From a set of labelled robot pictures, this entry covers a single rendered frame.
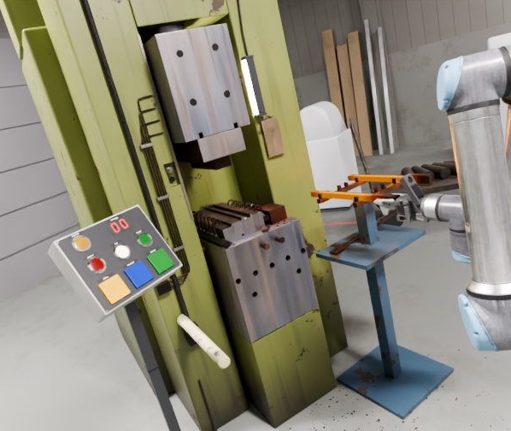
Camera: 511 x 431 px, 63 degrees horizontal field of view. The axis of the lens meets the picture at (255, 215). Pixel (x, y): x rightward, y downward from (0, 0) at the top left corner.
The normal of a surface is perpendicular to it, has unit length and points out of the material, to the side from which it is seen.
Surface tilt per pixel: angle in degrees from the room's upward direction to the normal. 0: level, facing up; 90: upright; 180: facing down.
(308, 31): 90
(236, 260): 90
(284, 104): 90
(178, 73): 90
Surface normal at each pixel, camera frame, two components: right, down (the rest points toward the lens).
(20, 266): 0.85, -0.07
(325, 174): -0.47, 0.35
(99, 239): 0.58, -0.49
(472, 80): -0.24, 0.15
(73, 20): 0.49, 0.13
